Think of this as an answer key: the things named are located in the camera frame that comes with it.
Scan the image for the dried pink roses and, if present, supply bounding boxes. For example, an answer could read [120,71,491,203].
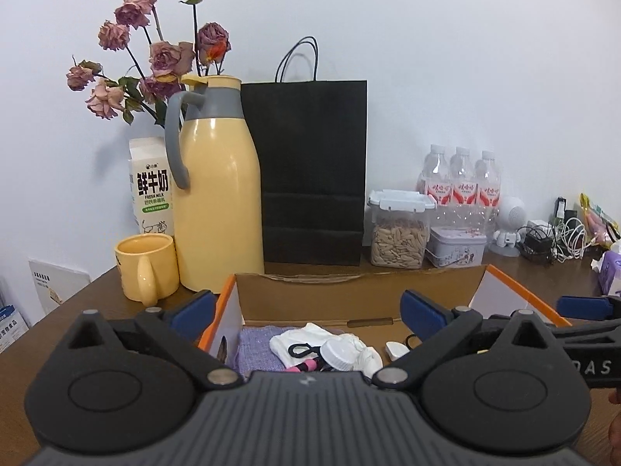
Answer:
[66,0,232,127]

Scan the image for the yellow thermos jug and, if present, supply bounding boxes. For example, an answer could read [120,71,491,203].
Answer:
[164,74,265,294]

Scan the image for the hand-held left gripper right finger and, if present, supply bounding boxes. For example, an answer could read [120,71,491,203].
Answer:
[373,290,559,390]

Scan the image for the purple woven drawstring pouch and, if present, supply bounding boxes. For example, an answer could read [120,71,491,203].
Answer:
[233,326,292,374]

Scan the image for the pink and black strap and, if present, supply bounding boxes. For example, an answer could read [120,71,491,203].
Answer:
[287,344,326,374]

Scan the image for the tangle of cables and chargers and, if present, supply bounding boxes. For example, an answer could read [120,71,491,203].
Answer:
[519,197,595,265]

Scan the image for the clear water bottle red label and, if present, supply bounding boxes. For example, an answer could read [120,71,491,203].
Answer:
[474,150,501,229]
[416,144,454,226]
[449,146,479,228]

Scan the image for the grey metal tin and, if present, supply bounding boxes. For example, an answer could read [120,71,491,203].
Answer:
[428,226,487,269]

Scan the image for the red cardboard box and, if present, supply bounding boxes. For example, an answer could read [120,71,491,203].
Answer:
[198,264,573,374]

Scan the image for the yellow mug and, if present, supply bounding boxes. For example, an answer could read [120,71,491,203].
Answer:
[114,233,179,308]

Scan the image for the blue and white bag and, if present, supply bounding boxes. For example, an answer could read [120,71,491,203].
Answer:
[0,301,31,355]

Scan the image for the black paper bag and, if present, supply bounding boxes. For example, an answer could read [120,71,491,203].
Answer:
[240,36,368,267]

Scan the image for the yellow green snack packet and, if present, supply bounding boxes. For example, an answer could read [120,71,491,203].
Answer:
[579,193,621,243]

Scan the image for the ribbed white bottle cap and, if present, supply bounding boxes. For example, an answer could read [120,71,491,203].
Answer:
[317,340,360,372]

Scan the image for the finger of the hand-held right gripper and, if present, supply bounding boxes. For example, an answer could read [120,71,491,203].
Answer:
[543,318,621,348]
[556,295,621,322]

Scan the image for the clear container of seeds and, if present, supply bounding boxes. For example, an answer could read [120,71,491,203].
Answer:
[366,189,436,270]

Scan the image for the white robot figure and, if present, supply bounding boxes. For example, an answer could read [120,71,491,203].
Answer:
[492,195,529,257]

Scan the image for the purple tissue pack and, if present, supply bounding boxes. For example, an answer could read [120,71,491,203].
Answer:
[591,245,621,297]

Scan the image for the white milk carton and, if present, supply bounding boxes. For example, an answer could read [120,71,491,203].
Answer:
[128,137,175,236]

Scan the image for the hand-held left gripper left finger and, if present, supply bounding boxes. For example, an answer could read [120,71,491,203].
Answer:
[65,290,243,390]

